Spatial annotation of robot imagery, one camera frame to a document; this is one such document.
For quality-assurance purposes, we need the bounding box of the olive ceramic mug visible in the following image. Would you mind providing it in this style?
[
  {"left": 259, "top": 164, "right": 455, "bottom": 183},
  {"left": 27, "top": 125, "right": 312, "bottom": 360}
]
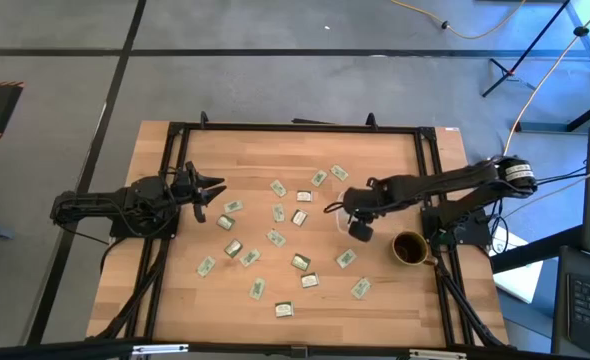
[{"left": 391, "top": 230, "right": 439, "bottom": 267}]

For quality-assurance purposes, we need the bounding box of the yellow cable with bead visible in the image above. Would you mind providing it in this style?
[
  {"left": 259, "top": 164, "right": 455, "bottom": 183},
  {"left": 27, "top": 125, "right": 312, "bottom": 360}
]
[
  {"left": 502, "top": 0, "right": 590, "bottom": 157},
  {"left": 388, "top": 0, "right": 527, "bottom": 40}
]

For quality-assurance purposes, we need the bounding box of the black aluminium table frame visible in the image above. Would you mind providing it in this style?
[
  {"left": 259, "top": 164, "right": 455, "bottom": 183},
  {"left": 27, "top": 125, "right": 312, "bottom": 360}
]
[{"left": 85, "top": 110, "right": 514, "bottom": 351}]

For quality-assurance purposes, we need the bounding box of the black rig crossbeam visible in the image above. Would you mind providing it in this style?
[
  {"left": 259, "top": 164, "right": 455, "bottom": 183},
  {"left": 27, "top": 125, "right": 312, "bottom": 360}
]
[{"left": 0, "top": 338, "right": 590, "bottom": 360}]

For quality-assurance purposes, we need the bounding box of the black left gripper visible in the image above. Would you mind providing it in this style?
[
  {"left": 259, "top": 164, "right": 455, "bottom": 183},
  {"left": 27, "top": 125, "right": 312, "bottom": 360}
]
[{"left": 170, "top": 160, "right": 228, "bottom": 225}]

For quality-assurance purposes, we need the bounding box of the black right camera cable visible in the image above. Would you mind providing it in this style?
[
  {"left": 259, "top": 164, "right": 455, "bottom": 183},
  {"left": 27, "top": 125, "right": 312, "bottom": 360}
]
[{"left": 322, "top": 200, "right": 349, "bottom": 216}]

